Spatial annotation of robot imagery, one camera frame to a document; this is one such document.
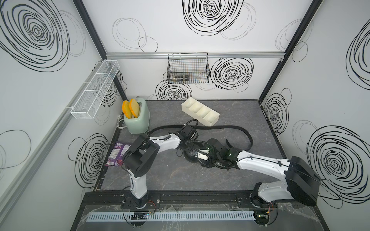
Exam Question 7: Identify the mint green toaster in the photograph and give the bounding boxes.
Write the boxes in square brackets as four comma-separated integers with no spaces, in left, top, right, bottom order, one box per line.
[124,97,150,134]

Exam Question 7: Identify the white wire wall shelf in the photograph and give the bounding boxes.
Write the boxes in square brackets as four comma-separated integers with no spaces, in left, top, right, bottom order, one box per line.
[70,60,119,119]

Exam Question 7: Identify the left toast slice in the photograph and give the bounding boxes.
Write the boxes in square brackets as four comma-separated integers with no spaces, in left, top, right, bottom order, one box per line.
[122,100,133,118]

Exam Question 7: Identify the purple snack packet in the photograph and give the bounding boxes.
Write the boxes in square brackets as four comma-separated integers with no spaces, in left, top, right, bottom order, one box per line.
[105,142,131,167]

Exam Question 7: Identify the cream compartment storage tray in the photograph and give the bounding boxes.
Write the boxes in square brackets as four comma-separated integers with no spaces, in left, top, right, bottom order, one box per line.
[181,97,220,127]

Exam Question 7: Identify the toast slice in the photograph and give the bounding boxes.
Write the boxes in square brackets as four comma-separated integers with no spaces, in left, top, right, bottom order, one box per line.
[129,99,140,118]
[122,100,133,118]

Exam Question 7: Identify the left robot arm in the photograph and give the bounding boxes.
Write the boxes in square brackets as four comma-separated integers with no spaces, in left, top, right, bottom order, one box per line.
[122,124,197,208]

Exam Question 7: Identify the grey slotted cable duct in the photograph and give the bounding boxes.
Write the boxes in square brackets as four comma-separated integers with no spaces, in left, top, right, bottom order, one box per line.
[86,211,255,222]

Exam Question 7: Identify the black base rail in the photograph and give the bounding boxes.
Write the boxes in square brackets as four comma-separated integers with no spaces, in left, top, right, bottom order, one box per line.
[82,190,314,209]

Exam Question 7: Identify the right toast slice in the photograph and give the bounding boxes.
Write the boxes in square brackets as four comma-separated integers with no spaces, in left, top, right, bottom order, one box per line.
[129,99,140,118]

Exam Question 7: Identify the black wire wall basket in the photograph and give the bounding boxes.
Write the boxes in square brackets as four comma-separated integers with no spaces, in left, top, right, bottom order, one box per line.
[166,53,211,84]

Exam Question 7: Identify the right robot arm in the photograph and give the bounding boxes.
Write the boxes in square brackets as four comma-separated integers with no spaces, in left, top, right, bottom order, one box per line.
[197,139,321,208]

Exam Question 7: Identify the items in wire basket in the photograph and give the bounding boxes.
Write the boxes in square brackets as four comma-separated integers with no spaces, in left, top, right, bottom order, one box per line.
[172,75,190,82]

